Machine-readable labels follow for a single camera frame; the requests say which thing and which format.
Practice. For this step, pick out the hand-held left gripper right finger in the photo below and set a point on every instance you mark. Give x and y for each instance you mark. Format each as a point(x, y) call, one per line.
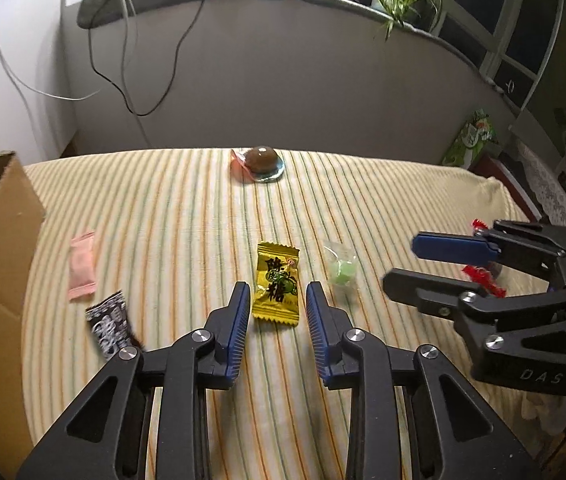
point(315, 330)

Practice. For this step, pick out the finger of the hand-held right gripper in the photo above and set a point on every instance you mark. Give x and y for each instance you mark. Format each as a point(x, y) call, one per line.
point(448, 247)
point(418, 287)

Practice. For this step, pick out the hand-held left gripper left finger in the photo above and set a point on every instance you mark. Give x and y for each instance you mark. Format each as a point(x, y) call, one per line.
point(237, 330)

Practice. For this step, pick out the silver snack with red ends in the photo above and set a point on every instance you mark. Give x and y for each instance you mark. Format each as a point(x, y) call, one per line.
point(483, 277)

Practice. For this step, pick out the yellow candy packet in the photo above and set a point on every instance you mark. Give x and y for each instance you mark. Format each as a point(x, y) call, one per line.
point(275, 282)

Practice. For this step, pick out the clear packet with green candy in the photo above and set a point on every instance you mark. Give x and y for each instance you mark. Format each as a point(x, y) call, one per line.
point(342, 270)

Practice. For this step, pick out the red box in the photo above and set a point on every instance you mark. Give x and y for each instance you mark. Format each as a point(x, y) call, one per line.
point(493, 165)

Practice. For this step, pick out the green snack bag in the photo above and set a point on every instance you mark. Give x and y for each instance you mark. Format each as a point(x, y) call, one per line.
point(470, 140)

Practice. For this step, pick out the white lace tablecloth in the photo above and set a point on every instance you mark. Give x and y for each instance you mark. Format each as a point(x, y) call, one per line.
point(548, 190)

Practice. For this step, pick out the striped cream blanket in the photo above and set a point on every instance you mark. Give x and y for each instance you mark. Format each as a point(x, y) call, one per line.
point(173, 220)

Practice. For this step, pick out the black white patterned candy packet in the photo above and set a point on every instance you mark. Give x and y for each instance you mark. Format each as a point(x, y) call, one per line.
point(108, 325)

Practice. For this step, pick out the pink candy packet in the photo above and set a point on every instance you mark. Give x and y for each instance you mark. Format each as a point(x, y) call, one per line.
point(83, 270)

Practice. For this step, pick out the braised egg snack packet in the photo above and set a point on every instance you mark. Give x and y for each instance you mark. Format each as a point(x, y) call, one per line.
point(260, 160)

